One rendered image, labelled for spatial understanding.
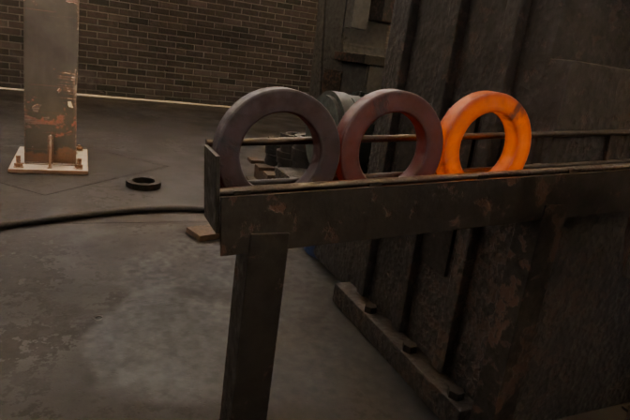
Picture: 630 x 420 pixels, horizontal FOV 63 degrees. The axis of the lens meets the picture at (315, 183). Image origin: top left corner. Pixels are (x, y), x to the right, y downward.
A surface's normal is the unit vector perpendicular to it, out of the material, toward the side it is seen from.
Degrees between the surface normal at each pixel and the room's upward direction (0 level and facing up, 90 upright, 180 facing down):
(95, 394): 0
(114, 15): 90
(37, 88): 90
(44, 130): 90
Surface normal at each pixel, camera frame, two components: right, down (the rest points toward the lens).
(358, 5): 0.54, 0.27
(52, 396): 0.13, -0.96
